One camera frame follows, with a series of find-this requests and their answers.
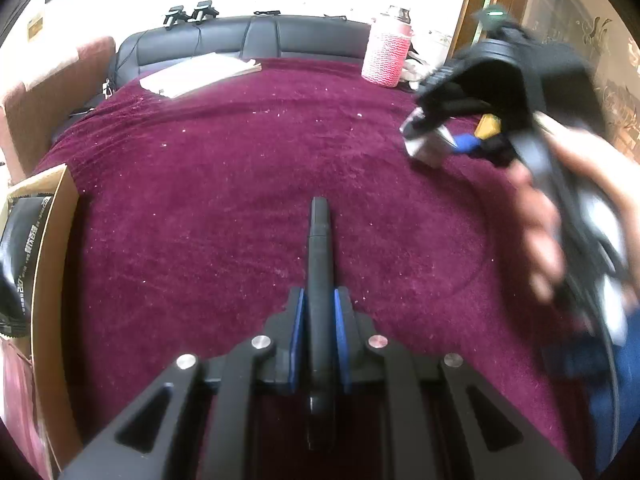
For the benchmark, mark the person's right hand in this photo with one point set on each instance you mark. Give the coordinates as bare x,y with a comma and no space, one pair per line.
540,240

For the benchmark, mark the black pen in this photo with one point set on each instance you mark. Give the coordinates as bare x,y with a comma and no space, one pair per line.
320,270

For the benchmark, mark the black clamp device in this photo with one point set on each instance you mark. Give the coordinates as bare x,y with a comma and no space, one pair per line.
176,16
204,11

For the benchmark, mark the dark blue packet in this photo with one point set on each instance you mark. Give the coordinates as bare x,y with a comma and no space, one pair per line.
25,250

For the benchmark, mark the etched glass wooden partition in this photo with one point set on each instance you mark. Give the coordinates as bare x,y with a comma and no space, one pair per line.
550,5

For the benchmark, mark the white notebook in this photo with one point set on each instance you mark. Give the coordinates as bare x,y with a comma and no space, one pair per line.
200,75

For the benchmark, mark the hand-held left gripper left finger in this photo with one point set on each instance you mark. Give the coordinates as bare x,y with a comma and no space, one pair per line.
297,320

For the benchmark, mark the pink knitted bottle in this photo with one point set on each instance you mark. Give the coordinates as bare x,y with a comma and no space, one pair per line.
385,55

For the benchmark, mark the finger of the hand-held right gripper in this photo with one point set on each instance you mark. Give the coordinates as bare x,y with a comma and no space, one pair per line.
495,152
450,107

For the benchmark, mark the cardboard box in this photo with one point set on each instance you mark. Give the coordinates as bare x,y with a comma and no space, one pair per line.
52,285

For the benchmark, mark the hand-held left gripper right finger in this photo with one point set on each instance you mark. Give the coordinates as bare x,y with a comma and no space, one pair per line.
342,320

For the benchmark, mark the white cloth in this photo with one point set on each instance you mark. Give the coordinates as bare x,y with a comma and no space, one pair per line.
417,67

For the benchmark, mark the maroon velvet table cloth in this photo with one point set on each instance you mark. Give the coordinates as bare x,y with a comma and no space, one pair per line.
200,200

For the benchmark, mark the black leather sofa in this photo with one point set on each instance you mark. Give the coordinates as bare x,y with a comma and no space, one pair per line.
300,37

